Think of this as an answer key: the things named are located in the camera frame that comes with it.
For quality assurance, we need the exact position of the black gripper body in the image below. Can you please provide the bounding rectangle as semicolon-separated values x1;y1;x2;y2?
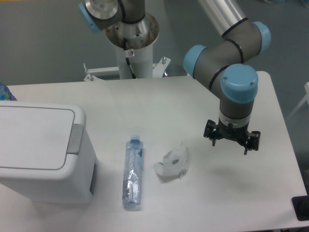
215;121;249;145

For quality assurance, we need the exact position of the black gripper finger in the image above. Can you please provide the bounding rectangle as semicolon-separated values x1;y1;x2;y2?
244;131;261;155
203;119;217;146

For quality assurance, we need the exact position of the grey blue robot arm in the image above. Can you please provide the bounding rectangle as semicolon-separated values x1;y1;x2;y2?
78;0;271;151

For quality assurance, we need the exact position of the white trash can body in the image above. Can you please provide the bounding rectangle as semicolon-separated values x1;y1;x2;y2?
0;101;98;203

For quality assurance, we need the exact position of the white trash can lid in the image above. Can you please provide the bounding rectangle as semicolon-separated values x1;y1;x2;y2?
0;106;85;170

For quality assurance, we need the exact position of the crumpled white plastic wrapper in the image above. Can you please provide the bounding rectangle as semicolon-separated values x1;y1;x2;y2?
154;143;189;181

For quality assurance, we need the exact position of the black device at right edge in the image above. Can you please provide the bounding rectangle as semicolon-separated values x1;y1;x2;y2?
292;195;309;221

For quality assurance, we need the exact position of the white furniture leg right edge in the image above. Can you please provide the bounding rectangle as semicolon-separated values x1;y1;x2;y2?
286;82;309;120

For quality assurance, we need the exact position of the clear plastic water bottle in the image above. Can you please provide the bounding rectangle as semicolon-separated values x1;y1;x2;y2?
122;135;143;211

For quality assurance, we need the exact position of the blue bottle at left edge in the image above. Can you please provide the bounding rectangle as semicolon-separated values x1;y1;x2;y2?
0;83;17;101

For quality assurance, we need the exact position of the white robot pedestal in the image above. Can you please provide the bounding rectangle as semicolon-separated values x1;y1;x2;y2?
84;13;171;81

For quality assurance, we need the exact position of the black cable on pedestal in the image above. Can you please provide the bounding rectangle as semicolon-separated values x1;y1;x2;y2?
122;37;138;80

